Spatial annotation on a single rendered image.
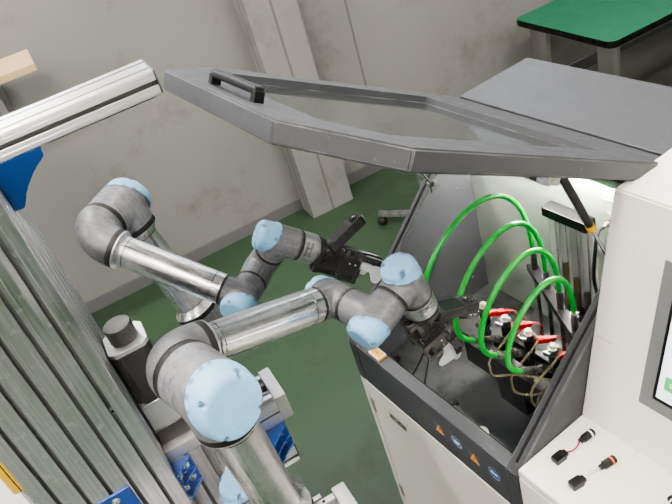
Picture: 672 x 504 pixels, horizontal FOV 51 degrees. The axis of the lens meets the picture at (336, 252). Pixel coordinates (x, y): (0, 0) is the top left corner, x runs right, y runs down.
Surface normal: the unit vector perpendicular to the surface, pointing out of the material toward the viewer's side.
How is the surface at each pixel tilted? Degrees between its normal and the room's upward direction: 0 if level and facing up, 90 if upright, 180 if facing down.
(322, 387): 0
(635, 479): 0
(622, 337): 76
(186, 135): 90
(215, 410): 82
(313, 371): 0
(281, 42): 90
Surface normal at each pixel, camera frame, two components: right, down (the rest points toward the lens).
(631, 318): -0.83, 0.30
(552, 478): -0.25, -0.79
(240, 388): 0.64, 0.17
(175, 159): 0.44, 0.43
